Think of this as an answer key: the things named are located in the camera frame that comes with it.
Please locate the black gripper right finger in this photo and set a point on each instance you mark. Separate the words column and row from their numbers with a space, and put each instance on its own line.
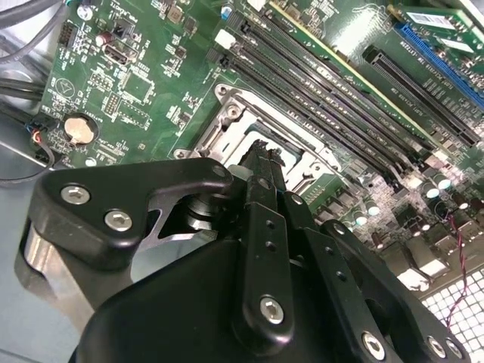
column 340, row 287

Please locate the silver CPU plate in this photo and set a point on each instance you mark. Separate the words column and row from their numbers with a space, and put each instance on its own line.
column 264, row 133

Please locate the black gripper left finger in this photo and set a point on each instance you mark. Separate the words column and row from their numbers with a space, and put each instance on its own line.
column 87, row 223

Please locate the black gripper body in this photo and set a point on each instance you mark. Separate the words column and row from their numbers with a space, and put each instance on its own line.
column 170, row 310

